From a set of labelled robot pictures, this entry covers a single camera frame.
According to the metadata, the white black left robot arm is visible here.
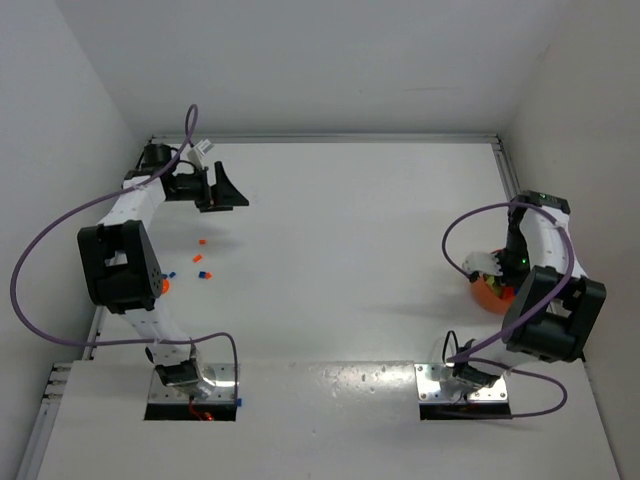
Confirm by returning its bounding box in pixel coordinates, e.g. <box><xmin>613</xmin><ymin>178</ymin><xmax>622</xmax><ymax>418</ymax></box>
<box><xmin>77</xmin><ymin>140</ymin><xmax>249</xmax><ymax>398</ymax></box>

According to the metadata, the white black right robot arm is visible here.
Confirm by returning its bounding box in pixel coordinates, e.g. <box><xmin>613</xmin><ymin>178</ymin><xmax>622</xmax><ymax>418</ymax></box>
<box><xmin>447</xmin><ymin>190</ymin><xmax>607</xmax><ymax>388</ymax></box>

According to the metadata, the orange divided round container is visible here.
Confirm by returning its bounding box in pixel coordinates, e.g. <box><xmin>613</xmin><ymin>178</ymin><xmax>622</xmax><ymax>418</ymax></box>
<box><xmin>469</xmin><ymin>273</ymin><xmax>516</xmax><ymax>315</ymax></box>

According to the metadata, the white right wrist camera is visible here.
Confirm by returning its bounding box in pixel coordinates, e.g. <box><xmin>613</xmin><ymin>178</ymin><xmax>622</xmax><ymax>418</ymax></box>
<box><xmin>462</xmin><ymin>252</ymin><xmax>503</xmax><ymax>277</ymax></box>

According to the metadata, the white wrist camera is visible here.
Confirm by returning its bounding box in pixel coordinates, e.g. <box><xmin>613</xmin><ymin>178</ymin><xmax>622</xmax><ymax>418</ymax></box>
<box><xmin>187</xmin><ymin>139</ymin><xmax>214</xmax><ymax>170</ymax></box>
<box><xmin>462</xmin><ymin>252</ymin><xmax>503</xmax><ymax>277</ymax></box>

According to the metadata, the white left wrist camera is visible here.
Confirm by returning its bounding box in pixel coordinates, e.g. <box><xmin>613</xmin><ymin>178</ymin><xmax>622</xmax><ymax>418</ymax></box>
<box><xmin>187</xmin><ymin>139</ymin><xmax>214</xmax><ymax>170</ymax></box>

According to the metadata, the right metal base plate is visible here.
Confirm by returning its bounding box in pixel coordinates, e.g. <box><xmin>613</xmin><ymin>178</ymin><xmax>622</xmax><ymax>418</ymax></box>
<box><xmin>414</xmin><ymin>363</ymin><xmax>509</xmax><ymax>406</ymax></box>

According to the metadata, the metal base plate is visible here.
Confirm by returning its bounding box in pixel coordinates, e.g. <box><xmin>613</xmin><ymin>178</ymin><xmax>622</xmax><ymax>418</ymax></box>
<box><xmin>148</xmin><ymin>362</ymin><xmax>238</xmax><ymax>406</ymax></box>
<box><xmin>414</xmin><ymin>363</ymin><xmax>509</xmax><ymax>406</ymax></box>

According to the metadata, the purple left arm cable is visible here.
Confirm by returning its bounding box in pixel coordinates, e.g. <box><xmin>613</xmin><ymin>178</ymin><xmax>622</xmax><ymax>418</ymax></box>
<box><xmin>9</xmin><ymin>103</ymin><xmax>238</xmax><ymax>401</ymax></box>

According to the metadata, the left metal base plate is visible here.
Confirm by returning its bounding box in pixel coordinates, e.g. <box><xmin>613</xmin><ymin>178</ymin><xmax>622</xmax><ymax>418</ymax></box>
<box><xmin>148</xmin><ymin>362</ymin><xmax>238</xmax><ymax>406</ymax></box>

